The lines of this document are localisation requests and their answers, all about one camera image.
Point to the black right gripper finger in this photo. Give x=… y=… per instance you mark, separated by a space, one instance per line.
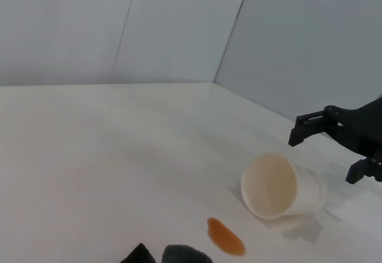
x=313 y=124
x=365 y=169

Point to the white paper cup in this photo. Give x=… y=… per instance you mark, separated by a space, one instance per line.
x=268 y=185

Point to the brown liquid stain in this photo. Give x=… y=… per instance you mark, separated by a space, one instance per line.
x=225 y=237

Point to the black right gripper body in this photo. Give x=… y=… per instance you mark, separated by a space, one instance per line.
x=364 y=128

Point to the dark blue rag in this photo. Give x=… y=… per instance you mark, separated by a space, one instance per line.
x=185 y=255

